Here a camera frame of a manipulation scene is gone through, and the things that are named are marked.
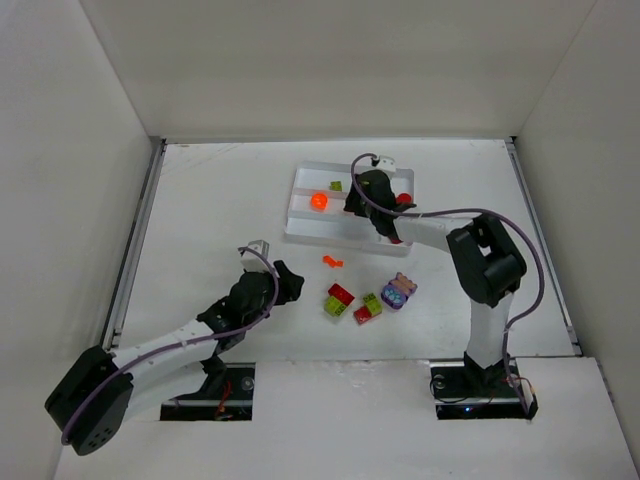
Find red oval flower lego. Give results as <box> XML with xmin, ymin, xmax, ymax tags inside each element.
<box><xmin>396</xmin><ymin>193</ymin><xmax>415</xmax><ymax>208</ymax></box>

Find orange round lego disc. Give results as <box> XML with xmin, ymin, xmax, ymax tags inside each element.
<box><xmin>310</xmin><ymin>192</ymin><xmax>329</xmax><ymax>212</ymax></box>

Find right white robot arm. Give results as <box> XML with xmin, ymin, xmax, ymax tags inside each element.
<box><xmin>344</xmin><ymin>169</ymin><xmax>527</xmax><ymax>370</ymax></box>

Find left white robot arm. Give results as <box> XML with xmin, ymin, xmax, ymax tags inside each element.
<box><xmin>45</xmin><ymin>260</ymin><xmax>305</xmax><ymax>456</ymax></box>

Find small orange lego pieces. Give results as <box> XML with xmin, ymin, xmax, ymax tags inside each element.
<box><xmin>323</xmin><ymin>255</ymin><xmax>344</xmax><ymax>268</ymax></box>

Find white compartment sorting tray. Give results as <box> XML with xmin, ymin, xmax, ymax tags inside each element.
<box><xmin>285</xmin><ymin>161</ymin><xmax>411</xmax><ymax>257</ymax></box>

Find purple paw print lego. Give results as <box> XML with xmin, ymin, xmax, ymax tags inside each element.
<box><xmin>380</xmin><ymin>272</ymin><xmax>418</xmax><ymax>310</ymax></box>

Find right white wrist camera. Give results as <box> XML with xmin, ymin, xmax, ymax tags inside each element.
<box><xmin>371</xmin><ymin>155</ymin><xmax>397</xmax><ymax>177</ymax></box>

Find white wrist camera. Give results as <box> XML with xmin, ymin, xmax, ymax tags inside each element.
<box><xmin>371</xmin><ymin>155</ymin><xmax>397</xmax><ymax>177</ymax></box>
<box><xmin>239</xmin><ymin>239</ymin><xmax>270</xmax><ymax>272</ymax></box>

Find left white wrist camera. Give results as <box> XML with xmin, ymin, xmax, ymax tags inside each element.
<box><xmin>239</xmin><ymin>239</ymin><xmax>270</xmax><ymax>272</ymax></box>

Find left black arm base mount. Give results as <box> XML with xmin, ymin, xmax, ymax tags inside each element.
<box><xmin>159</xmin><ymin>363</ymin><xmax>256</xmax><ymax>422</ymax></box>

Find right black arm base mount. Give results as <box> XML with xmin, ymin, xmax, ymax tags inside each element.
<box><xmin>429</xmin><ymin>360</ymin><xmax>539</xmax><ymax>420</ymax></box>

